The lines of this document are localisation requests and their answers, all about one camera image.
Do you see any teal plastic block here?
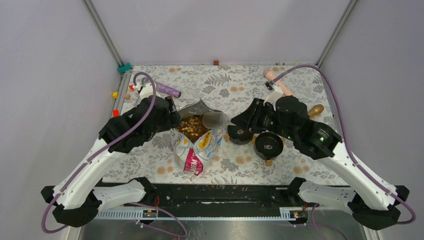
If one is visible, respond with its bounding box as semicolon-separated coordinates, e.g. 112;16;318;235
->
117;62;132;74

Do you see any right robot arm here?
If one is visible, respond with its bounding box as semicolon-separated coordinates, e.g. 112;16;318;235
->
231;96;409;230

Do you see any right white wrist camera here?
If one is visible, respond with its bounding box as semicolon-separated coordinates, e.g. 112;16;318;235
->
264;81;285;106

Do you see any pet food kibble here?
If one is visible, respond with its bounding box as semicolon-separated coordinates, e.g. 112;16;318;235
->
176;114;209;143

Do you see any black bowl fish print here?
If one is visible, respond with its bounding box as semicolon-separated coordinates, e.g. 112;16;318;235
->
254;132;284;160

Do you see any gold toy microphone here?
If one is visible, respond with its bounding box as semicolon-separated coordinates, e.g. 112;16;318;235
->
307;104;325;119

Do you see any pink toy microphone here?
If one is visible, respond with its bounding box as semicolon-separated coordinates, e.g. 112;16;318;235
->
263;68;293;96

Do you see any purple glitter toy microphone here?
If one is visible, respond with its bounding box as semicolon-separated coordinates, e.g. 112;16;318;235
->
155;82;182;99

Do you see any floral patterned table mat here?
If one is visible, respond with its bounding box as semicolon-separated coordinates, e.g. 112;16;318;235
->
103;65;345;186

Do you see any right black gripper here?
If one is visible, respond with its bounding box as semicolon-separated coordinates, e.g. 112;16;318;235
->
230;97;297;141

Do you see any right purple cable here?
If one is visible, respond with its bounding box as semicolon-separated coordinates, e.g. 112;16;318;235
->
264;64;417;239

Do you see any red block on rail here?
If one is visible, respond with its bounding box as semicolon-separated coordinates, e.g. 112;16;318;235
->
112;109;120;117

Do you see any cat food bag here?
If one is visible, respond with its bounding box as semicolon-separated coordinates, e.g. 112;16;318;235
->
170;100;224;176

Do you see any black bowl paw print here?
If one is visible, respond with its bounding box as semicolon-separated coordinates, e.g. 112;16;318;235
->
227;125;254;145

